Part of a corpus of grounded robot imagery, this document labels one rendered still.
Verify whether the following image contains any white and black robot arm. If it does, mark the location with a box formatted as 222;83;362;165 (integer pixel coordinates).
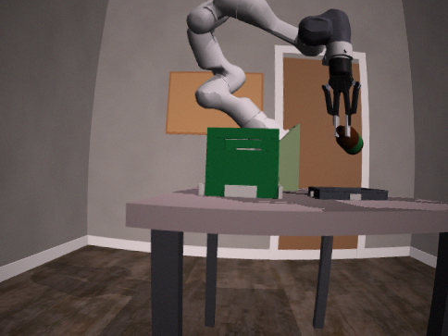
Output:
186;0;353;139

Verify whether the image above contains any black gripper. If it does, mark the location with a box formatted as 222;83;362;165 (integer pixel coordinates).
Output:
321;57;361;137

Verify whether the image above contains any brown bottle with green label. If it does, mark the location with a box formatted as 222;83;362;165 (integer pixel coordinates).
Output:
336;125;364;155

